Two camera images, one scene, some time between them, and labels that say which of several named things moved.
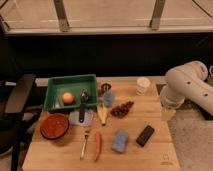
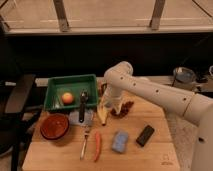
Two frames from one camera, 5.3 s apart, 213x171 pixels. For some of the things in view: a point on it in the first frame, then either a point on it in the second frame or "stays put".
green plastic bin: [64, 92] stays put
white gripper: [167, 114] → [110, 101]
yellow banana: [102, 113] stays put
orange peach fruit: [67, 98] stays put
